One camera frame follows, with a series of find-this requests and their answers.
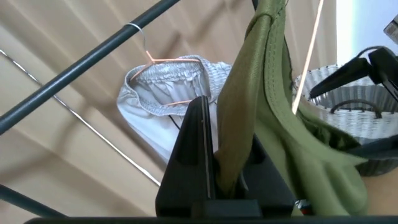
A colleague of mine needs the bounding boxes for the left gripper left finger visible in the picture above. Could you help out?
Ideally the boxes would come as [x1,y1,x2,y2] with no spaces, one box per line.
[155,95,219,218]

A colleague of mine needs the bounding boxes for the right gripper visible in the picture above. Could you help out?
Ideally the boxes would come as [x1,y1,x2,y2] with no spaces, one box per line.
[368,46,398,103]

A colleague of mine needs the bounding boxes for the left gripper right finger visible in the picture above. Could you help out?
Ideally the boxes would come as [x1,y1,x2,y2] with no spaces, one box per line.
[239,135,296,217]

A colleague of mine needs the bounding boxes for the pale grey shorts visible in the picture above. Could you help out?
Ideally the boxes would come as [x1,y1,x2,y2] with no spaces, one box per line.
[116,55,233,163]

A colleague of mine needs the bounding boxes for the pink clothes hanger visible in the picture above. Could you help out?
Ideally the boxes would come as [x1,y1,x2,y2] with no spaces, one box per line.
[126,23,202,107]
[291,0,325,115]

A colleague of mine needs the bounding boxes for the green garment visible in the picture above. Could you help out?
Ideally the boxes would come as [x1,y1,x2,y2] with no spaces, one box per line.
[214,0,370,217]

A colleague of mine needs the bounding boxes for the white laundry basket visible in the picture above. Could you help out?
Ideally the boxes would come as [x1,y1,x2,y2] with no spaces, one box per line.
[294,63,398,177]

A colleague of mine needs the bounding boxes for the black clothes rack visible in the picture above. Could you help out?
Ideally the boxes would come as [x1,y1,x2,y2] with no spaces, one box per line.
[0,0,259,218]

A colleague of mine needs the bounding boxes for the black cable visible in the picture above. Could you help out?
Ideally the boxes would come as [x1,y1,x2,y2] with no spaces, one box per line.
[356,45,385,60]

